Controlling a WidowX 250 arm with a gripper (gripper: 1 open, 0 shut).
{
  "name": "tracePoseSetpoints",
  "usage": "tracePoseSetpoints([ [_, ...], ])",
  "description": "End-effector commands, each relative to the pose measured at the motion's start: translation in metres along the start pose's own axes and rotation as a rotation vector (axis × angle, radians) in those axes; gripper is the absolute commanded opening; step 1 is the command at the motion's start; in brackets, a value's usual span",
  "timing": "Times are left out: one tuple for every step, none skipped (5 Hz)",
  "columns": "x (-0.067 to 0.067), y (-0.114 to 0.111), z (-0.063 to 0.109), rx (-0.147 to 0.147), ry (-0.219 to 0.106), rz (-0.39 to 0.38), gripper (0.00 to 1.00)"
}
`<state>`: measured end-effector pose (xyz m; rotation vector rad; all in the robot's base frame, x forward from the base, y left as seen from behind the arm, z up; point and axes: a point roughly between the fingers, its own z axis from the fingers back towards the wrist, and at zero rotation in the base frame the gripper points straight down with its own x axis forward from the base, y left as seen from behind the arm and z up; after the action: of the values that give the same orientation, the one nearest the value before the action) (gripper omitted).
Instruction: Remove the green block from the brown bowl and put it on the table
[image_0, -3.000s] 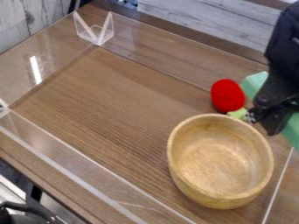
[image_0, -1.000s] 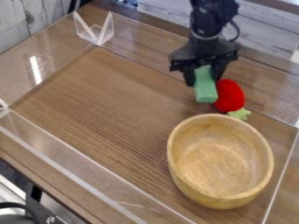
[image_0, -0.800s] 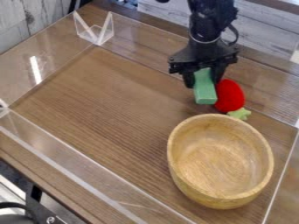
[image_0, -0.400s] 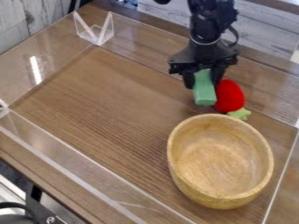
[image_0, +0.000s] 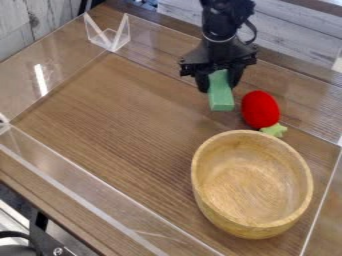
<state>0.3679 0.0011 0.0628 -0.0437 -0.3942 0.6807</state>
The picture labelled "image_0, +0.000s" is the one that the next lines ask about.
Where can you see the clear acrylic tray wall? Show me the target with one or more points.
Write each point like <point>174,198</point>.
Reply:
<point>112,221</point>

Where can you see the black table clamp mount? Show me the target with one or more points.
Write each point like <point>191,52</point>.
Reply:
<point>50,246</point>

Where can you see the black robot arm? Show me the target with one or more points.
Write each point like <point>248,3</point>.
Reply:
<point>225,18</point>

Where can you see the brown wooden bowl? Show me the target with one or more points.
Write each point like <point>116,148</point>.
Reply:
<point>252,183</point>

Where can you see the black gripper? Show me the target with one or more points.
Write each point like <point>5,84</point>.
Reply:
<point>216,54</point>

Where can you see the green rectangular block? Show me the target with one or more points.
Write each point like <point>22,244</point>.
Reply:
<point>221,98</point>

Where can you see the clear acrylic corner bracket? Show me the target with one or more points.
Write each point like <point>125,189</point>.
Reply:
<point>109,39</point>

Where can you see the red knitted strawberry toy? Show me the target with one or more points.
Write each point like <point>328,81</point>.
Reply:
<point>261,113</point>

